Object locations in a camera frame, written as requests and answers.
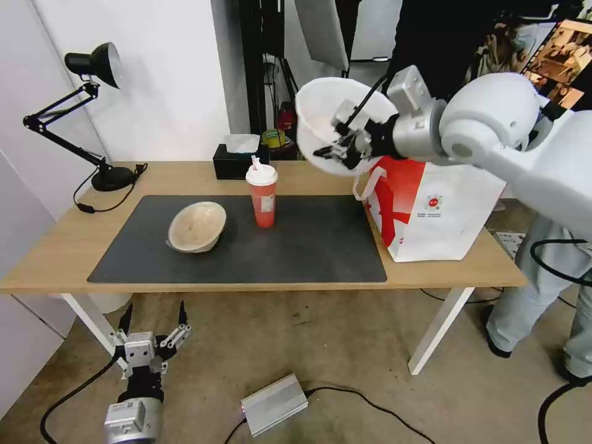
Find black desk lamp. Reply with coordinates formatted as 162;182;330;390
22;42;138;192

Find white softbox panel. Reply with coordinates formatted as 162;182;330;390
294;0;353;71

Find white printed floor marker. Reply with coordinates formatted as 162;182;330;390
493;230;529;256

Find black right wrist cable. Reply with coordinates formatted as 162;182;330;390
345;73;395;131

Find red white takeout bag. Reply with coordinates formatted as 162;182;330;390
353;154;508;264

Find beige used paper bowl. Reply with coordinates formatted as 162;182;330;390
165;201;228;255

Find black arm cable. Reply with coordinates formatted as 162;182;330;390
528;237;592;444
38;355;126;444

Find white tissue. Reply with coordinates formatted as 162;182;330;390
224;133;261;154

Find red drink cup white lid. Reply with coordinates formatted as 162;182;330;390
244;162;280;229

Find black power supply cable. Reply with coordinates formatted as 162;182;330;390
225;385;468;444

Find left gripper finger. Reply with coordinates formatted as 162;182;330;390
110;302;135;360
158;300;193;351

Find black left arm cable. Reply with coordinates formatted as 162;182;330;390
38;355;126;444

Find person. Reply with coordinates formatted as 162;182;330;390
392;0;498;104
480;210;592;385

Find framed orange picture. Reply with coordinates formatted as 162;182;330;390
517;18;592;110

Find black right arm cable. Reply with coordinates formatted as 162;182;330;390
528;237;592;444

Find silver power supply box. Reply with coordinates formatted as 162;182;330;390
240;373;310;438

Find black tissue box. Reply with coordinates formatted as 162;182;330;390
212;142;271;181

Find black metal stand frame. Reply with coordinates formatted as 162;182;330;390
239;0;287;136

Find white plastic bowl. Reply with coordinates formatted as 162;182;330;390
294;77;400;178

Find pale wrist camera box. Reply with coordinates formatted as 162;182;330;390
332;98;361;130
124;339;157;371

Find black lamp cable with switch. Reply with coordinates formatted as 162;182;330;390
72;162;149;215

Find black floor cable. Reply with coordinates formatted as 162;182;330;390
418;286;506;305

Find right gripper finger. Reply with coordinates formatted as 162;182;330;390
313;133;365;159
339;142;372;170

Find wooden table white legs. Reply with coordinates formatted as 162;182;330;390
0;160;530;376

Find black desk mat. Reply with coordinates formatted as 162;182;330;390
87;194;388;284

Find white bin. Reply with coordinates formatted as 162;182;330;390
86;293;131;316

